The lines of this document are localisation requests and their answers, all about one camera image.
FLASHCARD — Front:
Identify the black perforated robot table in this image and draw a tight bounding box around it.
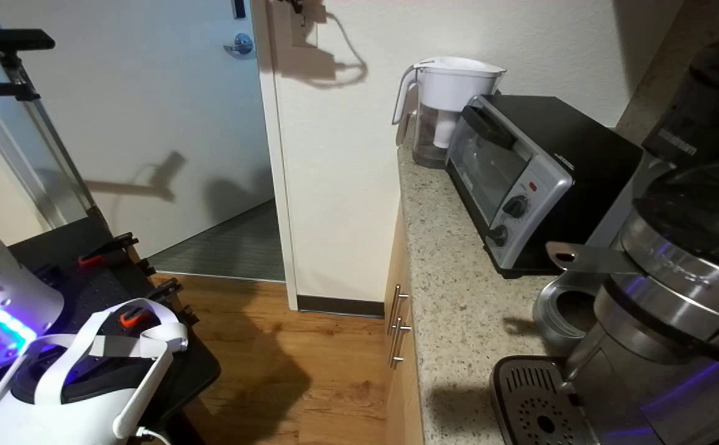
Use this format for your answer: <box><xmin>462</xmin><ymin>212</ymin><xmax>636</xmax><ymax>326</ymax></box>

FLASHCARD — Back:
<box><xmin>4</xmin><ymin>205</ymin><xmax>221</xmax><ymax>445</ymax></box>

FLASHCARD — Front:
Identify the wooden cabinet with stone counter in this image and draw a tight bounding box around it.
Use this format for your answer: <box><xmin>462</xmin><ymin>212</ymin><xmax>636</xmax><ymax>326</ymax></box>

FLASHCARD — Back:
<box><xmin>381</xmin><ymin>146</ymin><xmax>596</xmax><ymax>445</ymax></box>

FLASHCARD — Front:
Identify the black baseboard strip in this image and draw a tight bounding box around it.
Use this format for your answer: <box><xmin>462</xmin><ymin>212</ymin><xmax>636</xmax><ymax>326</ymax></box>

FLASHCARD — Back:
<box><xmin>293</xmin><ymin>292</ymin><xmax>387</xmax><ymax>318</ymax></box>

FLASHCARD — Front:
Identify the steel cup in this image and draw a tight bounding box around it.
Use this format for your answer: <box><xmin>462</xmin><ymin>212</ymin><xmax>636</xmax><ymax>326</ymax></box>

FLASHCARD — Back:
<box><xmin>529</xmin><ymin>240</ymin><xmax>611</xmax><ymax>359</ymax></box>

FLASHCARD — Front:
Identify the black camera stand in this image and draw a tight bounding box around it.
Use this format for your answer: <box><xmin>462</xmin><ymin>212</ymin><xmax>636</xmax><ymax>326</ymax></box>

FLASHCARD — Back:
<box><xmin>0</xmin><ymin>27</ymin><xmax>99</xmax><ymax>229</ymax></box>

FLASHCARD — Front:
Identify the metal cabinet door handle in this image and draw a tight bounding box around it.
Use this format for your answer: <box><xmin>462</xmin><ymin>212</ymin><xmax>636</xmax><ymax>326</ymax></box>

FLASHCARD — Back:
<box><xmin>387</xmin><ymin>287</ymin><xmax>414</xmax><ymax>333</ymax></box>
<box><xmin>387</xmin><ymin>323</ymin><xmax>414</xmax><ymax>371</ymax></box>

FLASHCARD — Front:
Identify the white door frame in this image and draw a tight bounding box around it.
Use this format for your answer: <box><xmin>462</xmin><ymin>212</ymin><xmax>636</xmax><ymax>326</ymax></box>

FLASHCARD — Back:
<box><xmin>252</xmin><ymin>0</ymin><xmax>303</xmax><ymax>313</ymax></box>

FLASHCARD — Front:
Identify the silver black toaster oven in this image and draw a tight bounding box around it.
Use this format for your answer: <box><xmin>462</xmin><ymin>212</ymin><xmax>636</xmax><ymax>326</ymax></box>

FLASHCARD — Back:
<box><xmin>443</xmin><ymin>91</ymin><xmax>646</xmax><ymax>279</ymax></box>

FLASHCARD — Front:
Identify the black clamp with orange handle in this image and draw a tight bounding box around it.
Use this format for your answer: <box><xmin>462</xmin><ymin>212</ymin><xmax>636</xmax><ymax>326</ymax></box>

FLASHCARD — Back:
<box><xmin>73</xmin><ymin>229</ymin><xmax>142</xmax><ymax>274</ymax></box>
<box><xmin>142</xmin><ymin>277</ymin><xmax>191</xmax><ymax>307</ymax></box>

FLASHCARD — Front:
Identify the steel black coffee machine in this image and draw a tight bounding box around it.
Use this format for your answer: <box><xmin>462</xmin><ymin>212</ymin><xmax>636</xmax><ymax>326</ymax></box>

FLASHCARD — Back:
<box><xmin>488</xmin><ymin>29</ymin><xmax>719</xmax><ymax>445</ymax></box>

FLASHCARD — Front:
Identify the pale blue door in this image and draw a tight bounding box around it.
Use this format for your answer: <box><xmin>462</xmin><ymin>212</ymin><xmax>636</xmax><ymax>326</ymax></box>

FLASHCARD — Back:
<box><xmin>0</xmin><ymin>0</ymin><xmax>278</xmax><ymax>260</ymax></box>

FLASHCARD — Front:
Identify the round door knob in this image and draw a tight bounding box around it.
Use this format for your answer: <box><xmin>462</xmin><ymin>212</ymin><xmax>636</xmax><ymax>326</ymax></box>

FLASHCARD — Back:
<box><xmin>221</xmin><ymin>29</ymin><xmax>257</xmax><ymax>61</ymax></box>

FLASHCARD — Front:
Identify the white VR headset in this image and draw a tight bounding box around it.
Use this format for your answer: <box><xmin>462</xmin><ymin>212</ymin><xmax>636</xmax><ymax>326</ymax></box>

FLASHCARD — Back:
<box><xmin>0</xmin><ymin>297</ymin><xmax>192</xmax><ymax>445</ymax></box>

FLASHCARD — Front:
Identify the clear water filter pitcher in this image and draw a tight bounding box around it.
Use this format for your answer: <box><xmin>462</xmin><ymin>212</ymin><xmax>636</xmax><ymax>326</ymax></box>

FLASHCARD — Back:
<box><xmin>387</xmin><ymin>55</ymin><xmax>507</xmax><ymax>172</ymax></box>

